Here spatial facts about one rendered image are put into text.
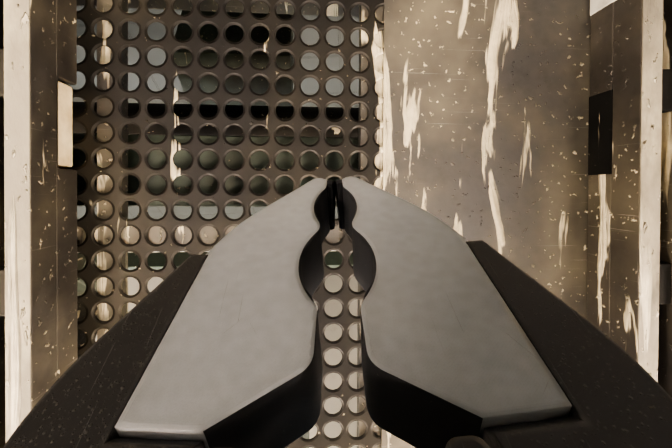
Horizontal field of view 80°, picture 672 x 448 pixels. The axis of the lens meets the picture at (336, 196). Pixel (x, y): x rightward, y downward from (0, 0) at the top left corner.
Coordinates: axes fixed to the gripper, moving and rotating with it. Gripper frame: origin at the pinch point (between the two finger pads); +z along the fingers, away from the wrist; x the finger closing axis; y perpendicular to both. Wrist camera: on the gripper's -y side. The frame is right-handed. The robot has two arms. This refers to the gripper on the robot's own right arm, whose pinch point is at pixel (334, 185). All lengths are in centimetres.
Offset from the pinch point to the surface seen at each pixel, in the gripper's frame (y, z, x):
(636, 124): 8.6, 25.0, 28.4
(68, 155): 9.0, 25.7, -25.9
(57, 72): 1.5, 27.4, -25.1
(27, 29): -2.4, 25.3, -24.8
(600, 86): 6.7, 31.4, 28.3
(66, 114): 5.5, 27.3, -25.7
